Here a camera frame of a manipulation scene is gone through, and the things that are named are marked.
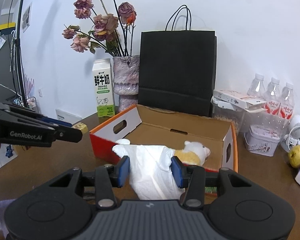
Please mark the clear plastic container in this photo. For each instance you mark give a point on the clear plastic container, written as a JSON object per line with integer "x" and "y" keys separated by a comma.
{"x": 227, "y": 117}

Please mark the wall paper sheet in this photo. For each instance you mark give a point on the wall paper sheet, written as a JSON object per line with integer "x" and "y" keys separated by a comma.
{"x": 27, "y": 17}

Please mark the purple knit pouch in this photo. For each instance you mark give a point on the purple knit pouch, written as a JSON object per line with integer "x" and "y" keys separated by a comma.
{"x": 3, "y": 207}

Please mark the white printed tin box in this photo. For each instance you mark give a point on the white printed tin box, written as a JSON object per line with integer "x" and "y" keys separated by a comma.
{"x": 262, "y": 142}

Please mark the black paper bag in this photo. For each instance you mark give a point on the black paper bag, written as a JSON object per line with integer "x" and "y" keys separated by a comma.
{"x": 177, "y": 67}

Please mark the red cardboard box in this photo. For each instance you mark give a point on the red cardboard box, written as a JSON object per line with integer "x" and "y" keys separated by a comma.
{"x": 165, "y": 130}

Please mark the pink speckled vase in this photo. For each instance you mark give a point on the pink speckled vase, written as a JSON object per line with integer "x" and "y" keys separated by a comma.
{"x": 126, "y": 80}

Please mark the white tissue packet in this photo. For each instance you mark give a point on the white tissue packet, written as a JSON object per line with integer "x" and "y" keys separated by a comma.
{"x": 150, "y": 170}

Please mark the bunch of dried roses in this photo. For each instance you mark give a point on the bunch of dried roses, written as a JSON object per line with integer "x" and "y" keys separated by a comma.
{"x": 102, "y": 25}

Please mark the grey cabinet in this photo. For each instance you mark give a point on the grey cabinet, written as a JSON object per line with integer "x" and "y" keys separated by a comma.
{"x": 0, "y": 67}

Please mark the white flat box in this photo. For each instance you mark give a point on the white flat box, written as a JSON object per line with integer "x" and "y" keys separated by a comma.
{"x": 237, "y": 98}

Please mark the black light stand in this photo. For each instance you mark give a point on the black light stand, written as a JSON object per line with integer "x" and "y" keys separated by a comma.
{"x": 20, "y": 30}

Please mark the small white fan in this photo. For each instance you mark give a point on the small white fan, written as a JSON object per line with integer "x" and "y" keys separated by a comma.
{"x": 297, "y": 130}

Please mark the small wooden block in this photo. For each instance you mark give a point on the small wooden block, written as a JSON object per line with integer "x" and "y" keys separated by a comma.
{"x": 82, "y": 128}

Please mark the yellow and white plush toy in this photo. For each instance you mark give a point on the yellow and white plush toy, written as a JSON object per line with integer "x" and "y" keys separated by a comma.
{"x": 195, "y": 150}

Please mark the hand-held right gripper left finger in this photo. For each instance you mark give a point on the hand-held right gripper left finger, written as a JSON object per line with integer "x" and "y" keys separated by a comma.
{"x": 125, "y": 171}

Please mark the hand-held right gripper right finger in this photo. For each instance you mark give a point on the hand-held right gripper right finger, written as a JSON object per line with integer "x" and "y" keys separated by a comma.
{"x": 176, "y": 171}

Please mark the purple decorative plant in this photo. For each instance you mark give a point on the purple decorative plant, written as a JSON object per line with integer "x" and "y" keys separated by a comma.
{"x": 29, "y": 86}

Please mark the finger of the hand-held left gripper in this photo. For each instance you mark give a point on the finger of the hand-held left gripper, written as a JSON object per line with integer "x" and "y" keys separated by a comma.
{"x": 52, "y": 122}
{"x": 70, "y": 135}

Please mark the white and green milk carton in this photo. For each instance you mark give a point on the white and green milk carton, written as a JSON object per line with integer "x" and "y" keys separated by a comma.
{"x": 103, "y": 87}

